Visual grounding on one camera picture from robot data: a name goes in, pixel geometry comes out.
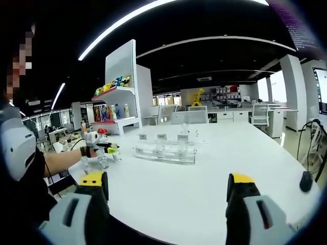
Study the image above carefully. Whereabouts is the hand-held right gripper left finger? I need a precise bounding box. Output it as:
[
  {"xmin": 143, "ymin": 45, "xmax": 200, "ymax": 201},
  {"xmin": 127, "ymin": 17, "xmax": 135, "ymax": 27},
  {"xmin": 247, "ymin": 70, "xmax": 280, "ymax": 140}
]
[{"xmin": 40, "ymin": 171, "xmax": 111, "ymax": 245}]

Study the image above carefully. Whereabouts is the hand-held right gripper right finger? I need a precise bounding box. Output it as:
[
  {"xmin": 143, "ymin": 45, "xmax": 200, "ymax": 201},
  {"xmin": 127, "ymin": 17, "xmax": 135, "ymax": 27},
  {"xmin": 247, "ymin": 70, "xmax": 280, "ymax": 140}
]
[{"xmin": 224, "ymin": 173, "xmax": 297, "ymax": 245}]

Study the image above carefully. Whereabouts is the clear acrylic reagent rack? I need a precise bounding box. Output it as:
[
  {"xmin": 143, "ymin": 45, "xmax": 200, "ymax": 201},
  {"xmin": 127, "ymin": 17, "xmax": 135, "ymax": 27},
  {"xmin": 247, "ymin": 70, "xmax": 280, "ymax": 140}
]
[{"xmin": 132, "ymin": 132, "xmax": 199, "ymax": 165}]

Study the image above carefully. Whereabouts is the person's left hand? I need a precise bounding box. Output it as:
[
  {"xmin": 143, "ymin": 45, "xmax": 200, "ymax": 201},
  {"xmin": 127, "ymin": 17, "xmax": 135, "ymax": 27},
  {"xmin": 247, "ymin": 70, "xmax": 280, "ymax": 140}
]
[{"xmin": 79, "ymin": 145, "xmax": 99, "ymax": 158}]

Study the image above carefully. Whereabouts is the row of drink bottles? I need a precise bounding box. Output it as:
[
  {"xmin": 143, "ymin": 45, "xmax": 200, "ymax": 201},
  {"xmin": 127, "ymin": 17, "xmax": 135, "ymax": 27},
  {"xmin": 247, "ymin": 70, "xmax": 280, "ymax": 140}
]
[{"xmin": 94, "ymin": 103, "xmax": 130, "ymax": 122}]

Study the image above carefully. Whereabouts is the dark low cabinet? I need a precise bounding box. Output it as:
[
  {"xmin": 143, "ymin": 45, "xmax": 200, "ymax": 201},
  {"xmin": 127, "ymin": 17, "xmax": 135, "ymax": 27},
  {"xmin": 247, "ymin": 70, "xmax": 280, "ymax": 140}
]
[{"xmin": 47, "ymin": 168, "xmax": 75, "ymax": 194}]

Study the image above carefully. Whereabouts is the short ceiling light strip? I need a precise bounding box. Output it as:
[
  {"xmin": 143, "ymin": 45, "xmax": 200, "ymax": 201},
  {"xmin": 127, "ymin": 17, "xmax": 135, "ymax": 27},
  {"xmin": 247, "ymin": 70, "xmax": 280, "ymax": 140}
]
[{"xmin": 51, "ymin": 83, "xmax": 66, "ymax": 111}]

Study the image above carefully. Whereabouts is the black computer mouse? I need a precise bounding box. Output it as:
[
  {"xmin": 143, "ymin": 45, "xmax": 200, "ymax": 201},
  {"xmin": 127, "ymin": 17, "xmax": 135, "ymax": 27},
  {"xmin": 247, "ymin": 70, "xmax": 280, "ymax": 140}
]
[{"xmin": 299, "ymin": 171, "xmax": 314, "ymax": 192}]

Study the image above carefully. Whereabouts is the row of colourful snack packets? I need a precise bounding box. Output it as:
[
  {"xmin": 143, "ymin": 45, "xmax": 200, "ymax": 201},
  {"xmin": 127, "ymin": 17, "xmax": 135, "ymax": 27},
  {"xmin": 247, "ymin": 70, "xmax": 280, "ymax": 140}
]
[{"xmin": 95, "ymin": 76, "xmax": 131, "ymax": 95}]

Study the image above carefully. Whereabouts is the white chest-worn device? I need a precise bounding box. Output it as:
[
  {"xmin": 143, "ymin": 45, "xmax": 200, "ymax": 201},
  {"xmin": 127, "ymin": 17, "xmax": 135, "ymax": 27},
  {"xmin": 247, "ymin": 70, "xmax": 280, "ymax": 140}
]
[{"xmin": 0, "ymin": 106, "xmax": 36, "ymax": 182}]

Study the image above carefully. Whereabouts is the white display shelf unit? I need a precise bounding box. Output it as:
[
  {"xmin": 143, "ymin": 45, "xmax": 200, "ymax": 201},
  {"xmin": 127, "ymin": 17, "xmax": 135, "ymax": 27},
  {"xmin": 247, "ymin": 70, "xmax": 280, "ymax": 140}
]
[{"xmin": 90, "ymin": 39, "xmax": 153, "ymax": 135}]

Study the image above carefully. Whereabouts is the white plastic chair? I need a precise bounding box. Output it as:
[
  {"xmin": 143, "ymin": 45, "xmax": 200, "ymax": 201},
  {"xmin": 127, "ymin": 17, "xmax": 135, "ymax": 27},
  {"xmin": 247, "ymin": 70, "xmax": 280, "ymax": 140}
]
[{"xmin": 301, "ymin": 125, "xmax": 326, "ymax": 174}]

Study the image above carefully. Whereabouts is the wide white chair back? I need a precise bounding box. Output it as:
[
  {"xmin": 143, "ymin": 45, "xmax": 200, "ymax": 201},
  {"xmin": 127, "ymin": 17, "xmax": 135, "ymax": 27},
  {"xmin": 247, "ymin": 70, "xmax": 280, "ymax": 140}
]
[{"xmin": 171, "ymin": 111, "xmax": 208, "ymax": 125}]

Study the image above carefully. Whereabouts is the yellow robot figure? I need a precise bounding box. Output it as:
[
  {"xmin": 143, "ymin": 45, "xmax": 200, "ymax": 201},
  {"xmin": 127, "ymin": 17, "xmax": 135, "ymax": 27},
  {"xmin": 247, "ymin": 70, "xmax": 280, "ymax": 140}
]
[{"xmin": 191, "ymin": 88, "xmax": 205, "ymax": 107}]

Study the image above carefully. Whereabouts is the white mesh office chair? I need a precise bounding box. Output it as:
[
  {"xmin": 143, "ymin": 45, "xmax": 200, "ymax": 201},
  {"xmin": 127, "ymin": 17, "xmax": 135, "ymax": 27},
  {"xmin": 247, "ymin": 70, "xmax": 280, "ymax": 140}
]
[{"xmin": 250, "ymin": 104, "xmax": 270, "ymax": 127}]

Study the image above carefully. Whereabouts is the row of white office desks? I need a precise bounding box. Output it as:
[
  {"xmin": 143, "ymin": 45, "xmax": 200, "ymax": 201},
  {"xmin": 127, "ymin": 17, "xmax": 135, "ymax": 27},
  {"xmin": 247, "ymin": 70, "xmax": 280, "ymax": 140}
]
[{"xmin": 208, "ymin": 107, "xmax": 299, "ymax": 138}]

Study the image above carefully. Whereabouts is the long ceiling light strip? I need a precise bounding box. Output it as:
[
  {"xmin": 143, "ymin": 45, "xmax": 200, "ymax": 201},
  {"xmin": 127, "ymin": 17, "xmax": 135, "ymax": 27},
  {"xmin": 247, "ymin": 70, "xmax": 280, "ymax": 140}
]
[{"xmin": 78, "ymin": 0, "xmax": 167, "ymax": 61}]

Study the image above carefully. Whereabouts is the lit computer monitor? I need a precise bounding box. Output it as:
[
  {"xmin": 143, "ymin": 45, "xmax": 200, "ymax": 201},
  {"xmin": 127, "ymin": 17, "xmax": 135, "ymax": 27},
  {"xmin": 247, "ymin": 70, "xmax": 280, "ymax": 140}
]
[{"xmin": 312, "ymin": 66, "xmax": 327, "ymax": 120}]

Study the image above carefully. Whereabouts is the large dark text screen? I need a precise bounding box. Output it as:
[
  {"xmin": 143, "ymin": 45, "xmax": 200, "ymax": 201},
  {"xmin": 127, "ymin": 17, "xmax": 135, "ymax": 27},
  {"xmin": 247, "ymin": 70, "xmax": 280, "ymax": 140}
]
[{"xmin": 269, "ymin": 0, "xmax": 324, "ymax": 52}]

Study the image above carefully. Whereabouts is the black monitor cable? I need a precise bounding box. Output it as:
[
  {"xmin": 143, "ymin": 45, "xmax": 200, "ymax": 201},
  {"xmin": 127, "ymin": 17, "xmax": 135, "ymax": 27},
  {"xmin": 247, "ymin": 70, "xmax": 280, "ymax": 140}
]
[{"xmin": 296, "ymin": 119, "xmax": 322, "ymax": 164}]

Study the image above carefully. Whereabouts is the wall shelf with products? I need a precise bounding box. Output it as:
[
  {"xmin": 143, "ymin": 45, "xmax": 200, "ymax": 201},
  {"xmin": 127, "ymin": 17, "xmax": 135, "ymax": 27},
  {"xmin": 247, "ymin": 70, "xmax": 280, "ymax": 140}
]
[{"xmin": 212, "ymin": 85, "xmax": 241, "ymax": 99}]

